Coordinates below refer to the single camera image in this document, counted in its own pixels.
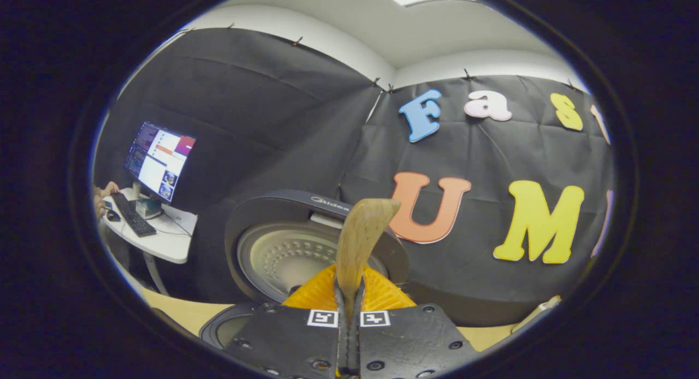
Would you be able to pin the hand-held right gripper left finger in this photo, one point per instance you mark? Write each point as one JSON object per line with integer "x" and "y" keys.
{"x": 289, "y": 341}

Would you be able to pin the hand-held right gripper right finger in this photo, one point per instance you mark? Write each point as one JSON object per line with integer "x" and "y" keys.
{"x": 409, "y": 341}

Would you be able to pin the dark grey rice cooker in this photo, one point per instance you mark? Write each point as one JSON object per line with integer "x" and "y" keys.
{"x": 284, "y": 253}

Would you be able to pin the wooden spoon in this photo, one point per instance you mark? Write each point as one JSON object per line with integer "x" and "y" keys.
{"x": 357, "y": 237}

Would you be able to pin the white side table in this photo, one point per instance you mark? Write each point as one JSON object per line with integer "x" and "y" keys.
{"x": 175, "y": 237}

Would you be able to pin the small teal box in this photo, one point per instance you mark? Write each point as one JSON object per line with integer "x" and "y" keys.
{"x": 148, "y": 208}

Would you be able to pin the black keyboard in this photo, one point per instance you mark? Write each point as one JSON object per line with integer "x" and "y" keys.
{"x": 134, "y": 216}

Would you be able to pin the black computer mouse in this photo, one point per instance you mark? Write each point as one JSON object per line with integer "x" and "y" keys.
{"x": 113, "y": 215}

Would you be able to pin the computer monitor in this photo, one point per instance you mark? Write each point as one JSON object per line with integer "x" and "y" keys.
{"x": 161, "y": 160}

